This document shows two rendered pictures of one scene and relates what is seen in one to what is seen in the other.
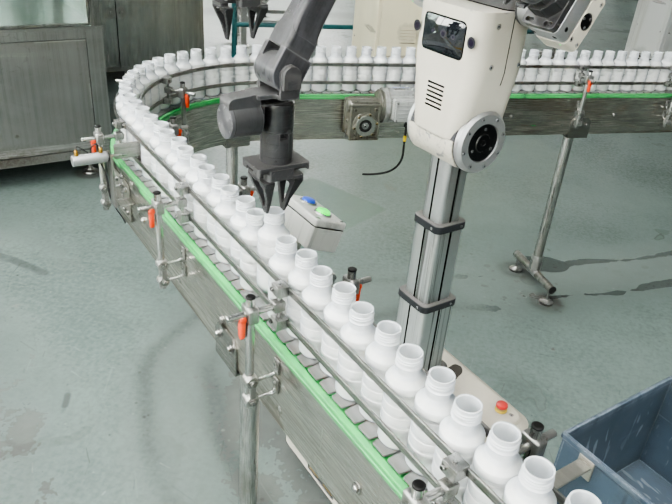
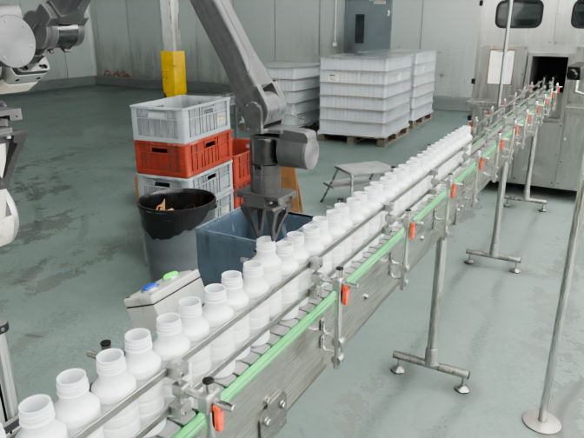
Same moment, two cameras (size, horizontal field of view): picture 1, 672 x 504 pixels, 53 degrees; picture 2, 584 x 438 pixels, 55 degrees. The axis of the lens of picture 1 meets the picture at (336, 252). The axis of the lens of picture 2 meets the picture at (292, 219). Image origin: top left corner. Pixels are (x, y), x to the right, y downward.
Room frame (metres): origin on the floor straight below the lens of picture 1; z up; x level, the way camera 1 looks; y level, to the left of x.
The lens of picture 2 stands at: (1.48, 1.07, 1.59)
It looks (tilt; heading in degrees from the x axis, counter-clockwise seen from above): 19 degrees down; 245
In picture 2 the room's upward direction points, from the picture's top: straight up
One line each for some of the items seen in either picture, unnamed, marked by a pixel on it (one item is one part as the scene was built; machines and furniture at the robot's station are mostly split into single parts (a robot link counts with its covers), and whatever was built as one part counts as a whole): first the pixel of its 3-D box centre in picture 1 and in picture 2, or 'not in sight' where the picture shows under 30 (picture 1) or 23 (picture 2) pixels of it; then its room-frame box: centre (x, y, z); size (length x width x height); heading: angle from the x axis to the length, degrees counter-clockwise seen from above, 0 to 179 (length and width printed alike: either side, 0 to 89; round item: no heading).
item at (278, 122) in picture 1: (274, 115); (268, 149); (1.08, 0.12, 1.37); 0.07 x 0.06 x 0.07; 126
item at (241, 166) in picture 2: not in sight; (233, 159); (0.00, -3.15, 0.55); 0.61 x 0.41 x 0.22; 38
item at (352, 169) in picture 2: not in sight; (357, 186); (-1.16, -3.10, 0.21); 0.61 x 0.47 x 0.41; 88
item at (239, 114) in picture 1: (257, 99); (284, 133); (1.06, 0.15, 1.41); 0.12 x 0.09 x 0.12; 126
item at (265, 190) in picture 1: (273, 187); (268, 216); (1.09, 0.12, 1.24); 0.07 x 0.07 x 0.09; 35
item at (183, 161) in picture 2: not in sight; (185, 149); (0.51, -2.67, 0.78); 0.61 x 0.41 x 0.22; 42
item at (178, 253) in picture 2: not in sight; (180, 249); (0.75, -2.02, 0.32); 0.45 x 0.45 x 0.64
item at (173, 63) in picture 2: not in sight; (174, 80); (-1.28, -10.10, 0.55); 0.40 x 0.40 x 1.10; 35
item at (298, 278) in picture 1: (304, 293); (295, 268); (0.99, 0.05, 1.08); 0.06 x 0.06 x 0.17
